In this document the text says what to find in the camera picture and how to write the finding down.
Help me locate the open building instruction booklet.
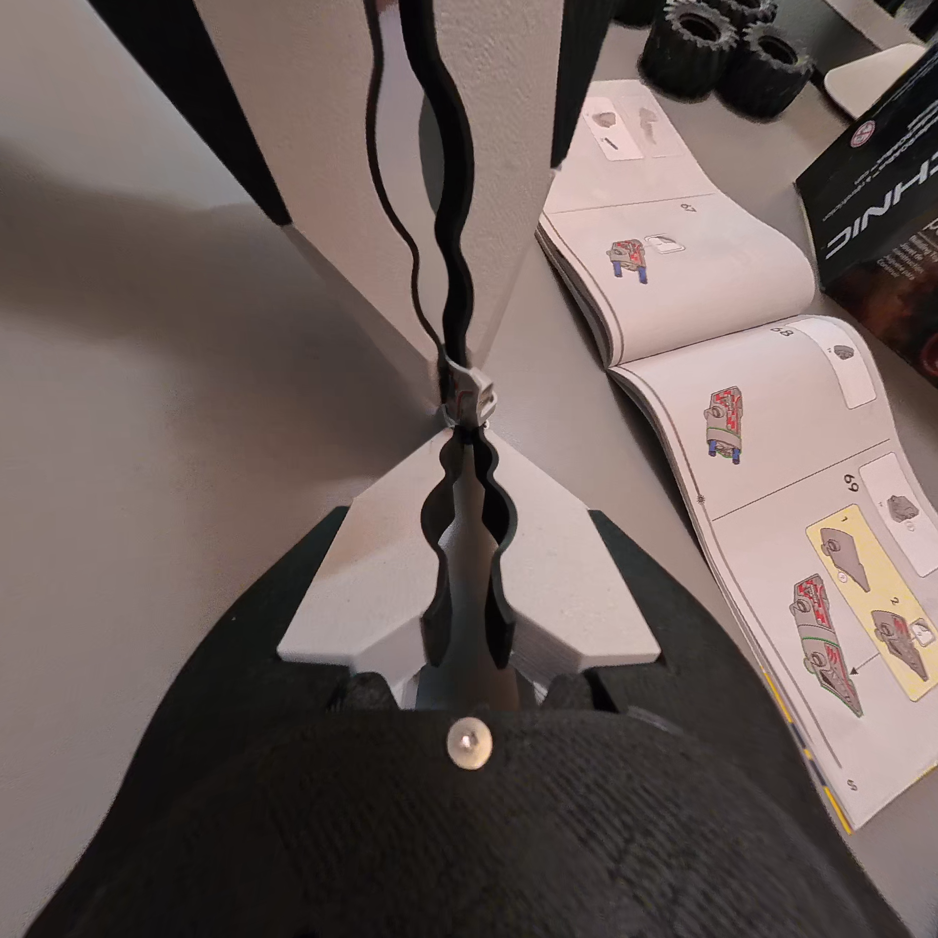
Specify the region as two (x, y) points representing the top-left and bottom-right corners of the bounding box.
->
(535, 77), (938, 836)

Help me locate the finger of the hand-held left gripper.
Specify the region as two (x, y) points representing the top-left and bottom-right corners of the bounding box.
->
(192, 0), (449, 411)
(398, 0), (567, 371)

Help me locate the small grey toy brick assembly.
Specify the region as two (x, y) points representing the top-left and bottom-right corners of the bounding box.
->
(438, 358), (501, 432)

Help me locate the white flat stand base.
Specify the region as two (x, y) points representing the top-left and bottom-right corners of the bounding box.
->
(824, 43), (929, 120)

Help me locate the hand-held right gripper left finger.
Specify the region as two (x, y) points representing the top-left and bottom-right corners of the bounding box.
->
(276, 432), (470, 685)

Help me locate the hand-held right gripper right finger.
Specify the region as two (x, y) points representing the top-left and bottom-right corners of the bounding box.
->
(466, 429), (662, 687)

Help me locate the black toy set box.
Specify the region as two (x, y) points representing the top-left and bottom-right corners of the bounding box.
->
(795, 44), (938, 391)

